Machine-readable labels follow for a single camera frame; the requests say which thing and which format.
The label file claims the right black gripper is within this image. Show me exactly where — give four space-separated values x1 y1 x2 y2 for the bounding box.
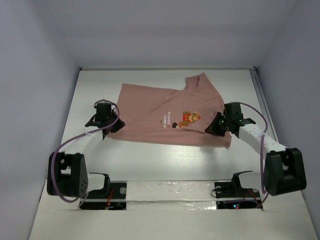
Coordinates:
203 111 231 137

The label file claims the pink printed t shirt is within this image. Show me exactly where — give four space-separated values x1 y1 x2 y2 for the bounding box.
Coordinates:
109 73 232 148

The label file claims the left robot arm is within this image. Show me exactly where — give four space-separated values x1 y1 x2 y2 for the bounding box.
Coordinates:
46 99 125 204

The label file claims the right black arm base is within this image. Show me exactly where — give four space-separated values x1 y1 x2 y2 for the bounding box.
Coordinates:
210 170 262 210

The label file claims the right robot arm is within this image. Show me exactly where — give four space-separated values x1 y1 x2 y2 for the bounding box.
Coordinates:
205 102 307 196

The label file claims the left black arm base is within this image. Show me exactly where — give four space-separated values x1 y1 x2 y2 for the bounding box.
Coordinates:
79 174 127 211

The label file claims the silver foil tape strip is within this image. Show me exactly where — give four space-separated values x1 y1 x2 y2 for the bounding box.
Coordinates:
125 180 217 211

